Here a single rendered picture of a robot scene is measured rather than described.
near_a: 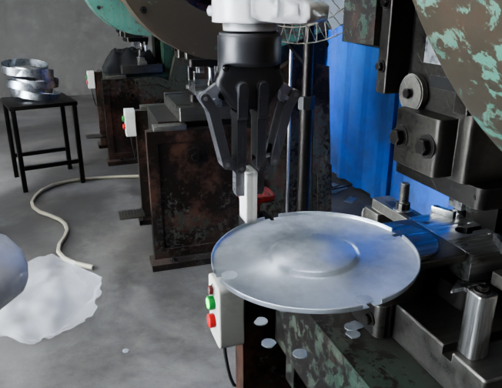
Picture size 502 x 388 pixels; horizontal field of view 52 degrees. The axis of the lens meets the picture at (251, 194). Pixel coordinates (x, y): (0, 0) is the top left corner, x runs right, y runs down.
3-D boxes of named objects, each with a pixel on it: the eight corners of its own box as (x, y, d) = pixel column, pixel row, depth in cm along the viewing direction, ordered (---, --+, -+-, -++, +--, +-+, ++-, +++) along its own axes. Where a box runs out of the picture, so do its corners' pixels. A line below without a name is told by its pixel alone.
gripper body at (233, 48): (272, 28, 64) (270, 102, 68) (205, 28, 62) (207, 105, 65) (296, 31, 58) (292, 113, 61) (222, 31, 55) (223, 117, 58)
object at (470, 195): (476, 229, 69) (482, 190, 67) (389, 183, 87) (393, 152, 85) (566, 214, 74) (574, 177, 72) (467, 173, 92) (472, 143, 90)
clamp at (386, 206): (410, 252, 91) (416, 198, 88) (360, 218, 106) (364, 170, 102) (438, 247, 93) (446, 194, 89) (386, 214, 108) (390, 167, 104)
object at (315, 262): (187, 236, 81) (186, 232, 81) (346, 204, 91) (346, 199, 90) (259, 340, 56) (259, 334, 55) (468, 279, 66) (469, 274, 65)
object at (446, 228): (467, 282, 75) (472, 255, 74) (406, 241, 89) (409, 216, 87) (516, 272, 78) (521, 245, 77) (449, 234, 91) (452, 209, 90)
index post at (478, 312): (470, 362, 63) (483, 294, 60) (454, 348, 66) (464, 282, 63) (489, 357, 64) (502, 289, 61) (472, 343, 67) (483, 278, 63)
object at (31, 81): (22, 193, 325) (1, 64, 298) (11, 174, 361) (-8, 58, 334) (86, 182, 344) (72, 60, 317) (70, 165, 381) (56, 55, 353)
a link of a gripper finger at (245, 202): (252, 172, 64) (246, 172, 64) (251, 223, 67) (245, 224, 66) (244, 165, 67) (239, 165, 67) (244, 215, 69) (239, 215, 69)
